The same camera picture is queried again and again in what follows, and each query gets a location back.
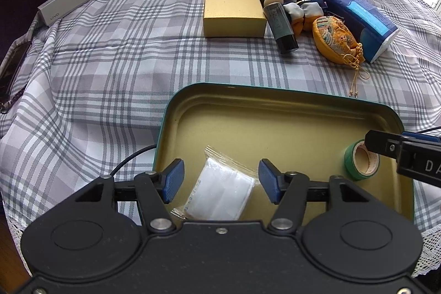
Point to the grey plaid blanket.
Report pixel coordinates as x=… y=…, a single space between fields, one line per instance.
x=120 y=73

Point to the gold cardboard box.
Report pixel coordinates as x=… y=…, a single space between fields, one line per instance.
x=231 y=10

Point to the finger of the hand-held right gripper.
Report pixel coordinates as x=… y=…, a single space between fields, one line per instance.
x=380 y=143

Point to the orange embroidered pouch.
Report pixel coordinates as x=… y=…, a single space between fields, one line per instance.
x=336 y=37

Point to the clear bag of white pads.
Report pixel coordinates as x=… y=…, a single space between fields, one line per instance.
x=220 y=187

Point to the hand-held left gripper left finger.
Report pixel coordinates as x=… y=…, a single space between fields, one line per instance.
x=173 y=178

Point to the green tape roll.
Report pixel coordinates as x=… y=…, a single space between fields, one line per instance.
x=349 y=160

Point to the teal and gold tin box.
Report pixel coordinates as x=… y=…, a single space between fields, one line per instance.
x=275 y=128

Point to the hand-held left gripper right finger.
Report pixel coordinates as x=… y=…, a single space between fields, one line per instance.
x=268 y=178

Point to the blue tissue pack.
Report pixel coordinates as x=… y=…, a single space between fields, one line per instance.
x=358 y=16

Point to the dark cylindrical bottle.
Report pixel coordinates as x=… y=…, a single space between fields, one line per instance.
x=280 y=28

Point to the patterned fabric bag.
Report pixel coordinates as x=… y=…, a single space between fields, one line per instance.
x=303 y=13

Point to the white long box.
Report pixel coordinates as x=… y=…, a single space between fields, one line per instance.
x=70 y=1

